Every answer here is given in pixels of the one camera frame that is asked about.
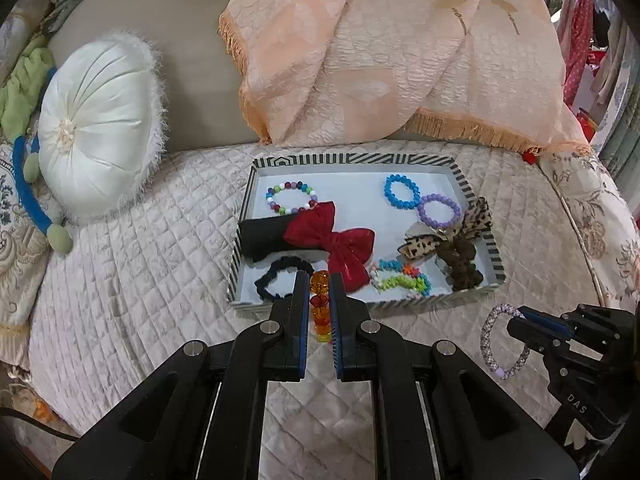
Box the pale quilted bedspread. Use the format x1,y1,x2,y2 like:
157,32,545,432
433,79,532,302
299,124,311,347
27,140,623,480

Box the multicolour bead bracelet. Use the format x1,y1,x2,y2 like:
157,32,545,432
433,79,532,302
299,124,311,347
265,180,319,216

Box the peach fringed blanket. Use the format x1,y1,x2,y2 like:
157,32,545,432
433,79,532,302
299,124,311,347
218,0,594,157

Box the colourful flower bead bracelet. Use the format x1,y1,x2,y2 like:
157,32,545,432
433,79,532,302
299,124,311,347
369,258,432,297

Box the hanging clothes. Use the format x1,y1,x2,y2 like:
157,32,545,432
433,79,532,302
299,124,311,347
546,0,640,162

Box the black scrunchie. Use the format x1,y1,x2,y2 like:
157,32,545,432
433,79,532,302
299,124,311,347
253,256,302,304

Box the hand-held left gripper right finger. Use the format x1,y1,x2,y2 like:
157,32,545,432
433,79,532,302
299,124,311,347
330,273,593,480

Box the striped rim white tray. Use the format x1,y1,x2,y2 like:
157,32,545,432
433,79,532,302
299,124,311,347
227,152,506,319

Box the red hair bow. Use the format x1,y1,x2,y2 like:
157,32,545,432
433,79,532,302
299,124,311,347
284,200,377,294

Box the black cable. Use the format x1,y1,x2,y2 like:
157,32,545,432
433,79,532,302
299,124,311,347
0,406,78,443

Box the pink braided bracelet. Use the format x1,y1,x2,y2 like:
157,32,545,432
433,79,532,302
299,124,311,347
480,303,531,380

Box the green and blue plush toy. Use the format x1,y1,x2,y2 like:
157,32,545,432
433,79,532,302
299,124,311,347
0,46,74,254

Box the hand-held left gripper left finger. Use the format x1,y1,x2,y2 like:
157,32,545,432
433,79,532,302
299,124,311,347
52,271,309,480

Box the blue bead bracelet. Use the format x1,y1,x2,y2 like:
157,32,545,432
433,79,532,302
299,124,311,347
383,173,420,210

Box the white round fringed pillow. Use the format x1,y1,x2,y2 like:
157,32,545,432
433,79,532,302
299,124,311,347
37,31,167,222

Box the black cloth hair accessory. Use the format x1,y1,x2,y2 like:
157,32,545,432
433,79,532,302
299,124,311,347
238,214,301,264

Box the cream floral embroidered cushion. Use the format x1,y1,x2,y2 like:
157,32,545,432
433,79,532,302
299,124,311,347
0,142,66,361

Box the amber bead bracelet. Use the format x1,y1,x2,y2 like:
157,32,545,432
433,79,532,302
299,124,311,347
309,269,333,345

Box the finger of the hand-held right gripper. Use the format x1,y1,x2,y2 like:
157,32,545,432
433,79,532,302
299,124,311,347
519,306,577,340
506,317,558,357

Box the cream striped embroidered cushion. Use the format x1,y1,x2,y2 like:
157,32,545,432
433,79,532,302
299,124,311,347
0,0,51,83

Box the floral upholstered bed edge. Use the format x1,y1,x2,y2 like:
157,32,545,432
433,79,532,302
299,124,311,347
537,151,640,313

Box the leopard bow brown scrunchie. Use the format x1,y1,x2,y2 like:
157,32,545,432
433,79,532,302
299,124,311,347
397,196,494,292

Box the purple bead bracelet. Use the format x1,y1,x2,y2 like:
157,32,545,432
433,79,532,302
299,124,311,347
417,193,462,229

